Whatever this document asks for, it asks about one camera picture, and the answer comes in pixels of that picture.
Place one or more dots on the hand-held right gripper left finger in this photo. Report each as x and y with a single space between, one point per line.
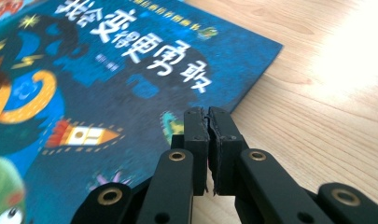
196 149

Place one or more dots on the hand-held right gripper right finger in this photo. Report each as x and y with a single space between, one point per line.
225 149

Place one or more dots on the dark blue picture book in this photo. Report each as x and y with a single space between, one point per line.
115 93

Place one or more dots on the light blue monsters picture book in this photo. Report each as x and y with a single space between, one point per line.
6 7

